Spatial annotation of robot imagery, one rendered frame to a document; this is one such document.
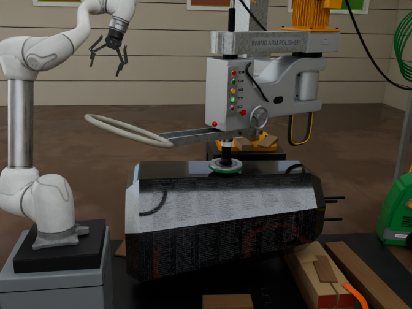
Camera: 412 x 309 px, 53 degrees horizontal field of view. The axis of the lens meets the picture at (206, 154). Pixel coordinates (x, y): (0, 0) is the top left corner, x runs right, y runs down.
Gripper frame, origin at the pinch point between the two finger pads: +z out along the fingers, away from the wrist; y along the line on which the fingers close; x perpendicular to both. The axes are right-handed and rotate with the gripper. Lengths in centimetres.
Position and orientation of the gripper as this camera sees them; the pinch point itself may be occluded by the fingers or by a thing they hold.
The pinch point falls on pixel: (104, 69)
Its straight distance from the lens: 220.2
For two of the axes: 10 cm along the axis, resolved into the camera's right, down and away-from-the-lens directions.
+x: -3.6, -2.1, 9.1
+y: 8.7, 2.8, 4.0
